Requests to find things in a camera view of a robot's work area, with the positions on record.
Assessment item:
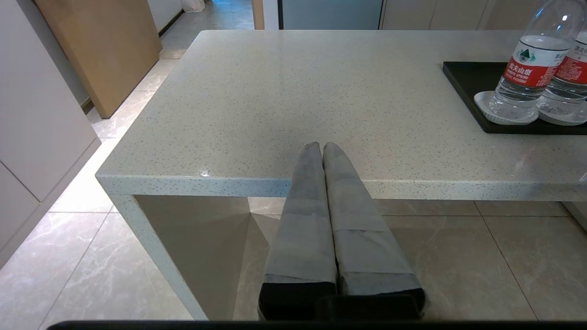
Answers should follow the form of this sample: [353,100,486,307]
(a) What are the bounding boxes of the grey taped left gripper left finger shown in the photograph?
[258,142,338,320]

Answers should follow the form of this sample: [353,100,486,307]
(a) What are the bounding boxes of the tall grey refrigerator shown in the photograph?
[277,0,385,30]

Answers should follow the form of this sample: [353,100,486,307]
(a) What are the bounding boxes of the beige kitchen base cabinets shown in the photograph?
[381,0,542,31]

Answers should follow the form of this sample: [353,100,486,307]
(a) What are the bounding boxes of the clear water bottle red cap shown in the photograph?
[493,0,587,121]
[537,27,587,121]

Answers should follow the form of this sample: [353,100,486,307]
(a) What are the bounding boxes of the white round coaster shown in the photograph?
[537,105,587,127]
[474,90,539,126]

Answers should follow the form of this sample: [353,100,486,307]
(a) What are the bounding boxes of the black rectangular tray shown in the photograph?
[443,61,587,135]

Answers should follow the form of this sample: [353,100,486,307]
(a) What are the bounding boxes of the white storage cabinet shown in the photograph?
[0,0,101,269]

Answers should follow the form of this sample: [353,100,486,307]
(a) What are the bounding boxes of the light wooden door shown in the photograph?
[36,0,162,119]

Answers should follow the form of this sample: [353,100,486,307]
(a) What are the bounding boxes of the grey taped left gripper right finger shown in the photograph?
[322,142,426,320]

